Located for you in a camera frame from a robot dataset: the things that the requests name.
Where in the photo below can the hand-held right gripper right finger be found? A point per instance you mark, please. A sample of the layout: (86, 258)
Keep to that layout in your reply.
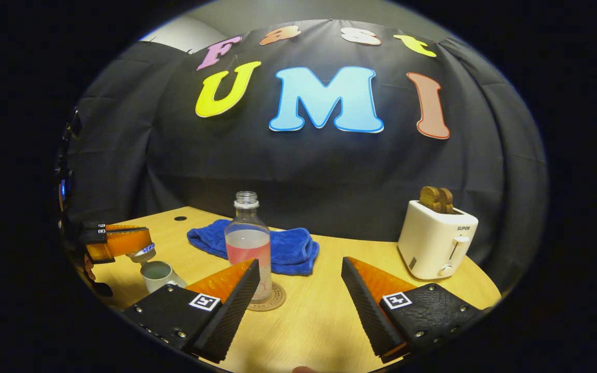
(366, 311)

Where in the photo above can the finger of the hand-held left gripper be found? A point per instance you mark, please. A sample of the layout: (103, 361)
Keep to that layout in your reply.
(117, 227)
(122, 243)

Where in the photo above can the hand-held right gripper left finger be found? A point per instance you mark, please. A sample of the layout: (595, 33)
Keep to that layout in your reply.
(231, 316)

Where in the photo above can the white teacup lid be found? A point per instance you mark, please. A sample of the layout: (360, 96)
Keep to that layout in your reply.
(142, 254)

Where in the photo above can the round wooden coaster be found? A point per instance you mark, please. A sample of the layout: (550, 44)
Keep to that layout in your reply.
(276, 298)

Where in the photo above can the white ceramic teacup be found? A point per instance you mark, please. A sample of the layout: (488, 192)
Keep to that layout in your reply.
(158, 277)

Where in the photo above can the clear plastic water bottle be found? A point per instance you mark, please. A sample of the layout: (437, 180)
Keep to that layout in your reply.
(247, 243)

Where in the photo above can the blue towel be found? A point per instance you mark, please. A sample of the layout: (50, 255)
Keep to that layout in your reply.
(290, 248)

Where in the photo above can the white toaster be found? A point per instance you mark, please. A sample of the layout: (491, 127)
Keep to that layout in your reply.
(433, 243)

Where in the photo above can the brown toast slice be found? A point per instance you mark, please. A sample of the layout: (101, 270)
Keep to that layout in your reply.
(447, 202)
(429, 199)

